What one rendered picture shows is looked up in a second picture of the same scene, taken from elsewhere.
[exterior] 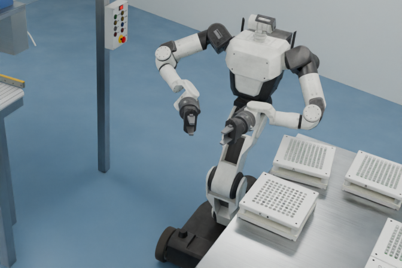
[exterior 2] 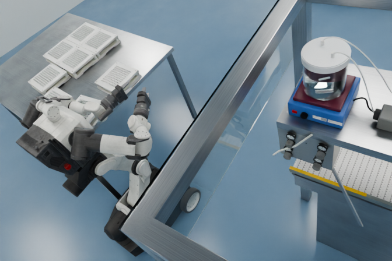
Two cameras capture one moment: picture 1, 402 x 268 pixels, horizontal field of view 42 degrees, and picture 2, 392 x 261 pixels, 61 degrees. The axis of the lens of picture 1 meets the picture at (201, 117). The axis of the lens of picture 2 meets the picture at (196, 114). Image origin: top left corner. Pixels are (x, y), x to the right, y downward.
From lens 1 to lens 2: 329 cm
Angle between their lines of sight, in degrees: 97
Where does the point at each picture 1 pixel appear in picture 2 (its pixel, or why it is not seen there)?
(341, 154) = not seen: hidden behind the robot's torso
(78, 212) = (264, 253)
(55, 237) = (277, 222)
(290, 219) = (118, 64)
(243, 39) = (69, 116)
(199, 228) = not seen: hidden behind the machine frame
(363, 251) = (94, 67)
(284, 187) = (109, 83)
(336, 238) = (101, 72)
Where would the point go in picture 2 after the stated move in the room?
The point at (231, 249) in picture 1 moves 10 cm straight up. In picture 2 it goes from (151, 60) to (146, 50)
